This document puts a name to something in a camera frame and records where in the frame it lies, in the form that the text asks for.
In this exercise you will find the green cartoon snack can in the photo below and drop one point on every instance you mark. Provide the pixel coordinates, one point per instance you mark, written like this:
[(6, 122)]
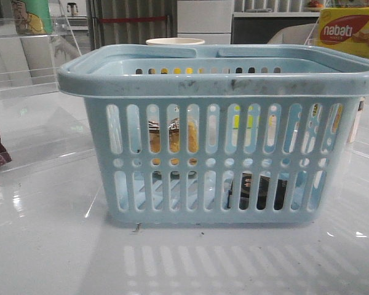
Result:
[(32, 17)]

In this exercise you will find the light blue plastic basket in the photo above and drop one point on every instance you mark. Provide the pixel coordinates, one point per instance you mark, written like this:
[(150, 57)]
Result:
[(260, 109)]

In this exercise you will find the fruit plate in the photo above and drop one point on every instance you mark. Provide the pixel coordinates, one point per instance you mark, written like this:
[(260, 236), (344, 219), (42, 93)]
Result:
[(314, 4)]

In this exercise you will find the white cabinet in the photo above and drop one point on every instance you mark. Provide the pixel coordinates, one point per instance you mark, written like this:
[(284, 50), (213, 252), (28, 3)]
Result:
[(210, 21)]

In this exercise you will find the black tissue pack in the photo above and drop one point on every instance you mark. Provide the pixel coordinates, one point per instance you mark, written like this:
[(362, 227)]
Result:
[(262, 191)]

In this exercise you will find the packaged bread slice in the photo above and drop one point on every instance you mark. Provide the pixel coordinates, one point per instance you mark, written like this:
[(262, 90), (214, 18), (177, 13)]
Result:
[(174, 142)]

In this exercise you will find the yellow nabati wafer box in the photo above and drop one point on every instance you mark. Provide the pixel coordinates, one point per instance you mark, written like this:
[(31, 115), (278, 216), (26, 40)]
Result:
[(345, 30)]

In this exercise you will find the clear acrylic left shelf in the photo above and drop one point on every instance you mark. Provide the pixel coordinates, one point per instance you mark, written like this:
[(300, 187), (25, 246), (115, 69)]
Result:
[(40, 125)]

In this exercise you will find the red barrier belt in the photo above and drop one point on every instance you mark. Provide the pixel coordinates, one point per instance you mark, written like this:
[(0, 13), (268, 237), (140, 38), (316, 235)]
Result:
[(133, 20)]

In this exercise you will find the orange snack box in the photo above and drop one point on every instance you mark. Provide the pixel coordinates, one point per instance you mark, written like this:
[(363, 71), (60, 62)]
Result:
[(355, 123)]

